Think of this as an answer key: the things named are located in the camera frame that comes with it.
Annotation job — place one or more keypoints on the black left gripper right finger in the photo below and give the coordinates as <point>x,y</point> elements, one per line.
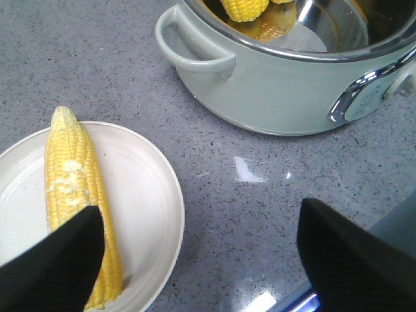
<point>350,269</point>

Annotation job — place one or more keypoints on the white round plate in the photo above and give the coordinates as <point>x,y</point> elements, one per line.
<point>145,199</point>

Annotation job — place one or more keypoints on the pale yellow corn cob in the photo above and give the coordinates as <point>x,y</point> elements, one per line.
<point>73,180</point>

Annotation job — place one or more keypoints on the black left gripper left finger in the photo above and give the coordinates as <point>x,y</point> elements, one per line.
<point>58,273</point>

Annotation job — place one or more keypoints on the sage green electric cooker pot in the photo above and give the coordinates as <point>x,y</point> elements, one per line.
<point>339,62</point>

